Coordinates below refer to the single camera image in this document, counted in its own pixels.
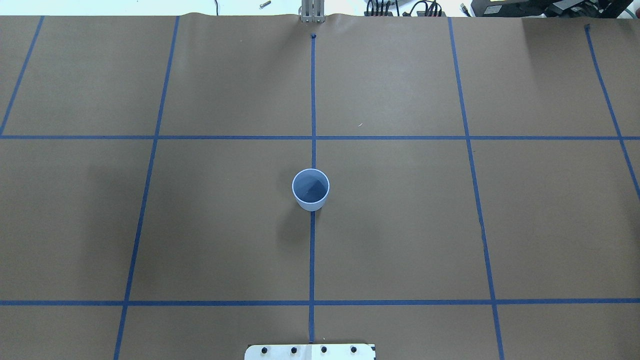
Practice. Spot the light blue plastic cup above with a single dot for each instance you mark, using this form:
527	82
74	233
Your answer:
310	188

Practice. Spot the black laptop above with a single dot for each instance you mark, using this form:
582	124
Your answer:
601	9

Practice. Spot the aluminium frame post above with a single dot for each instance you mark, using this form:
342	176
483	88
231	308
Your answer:
312	11

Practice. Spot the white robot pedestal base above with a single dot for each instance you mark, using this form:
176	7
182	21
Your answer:
315	351

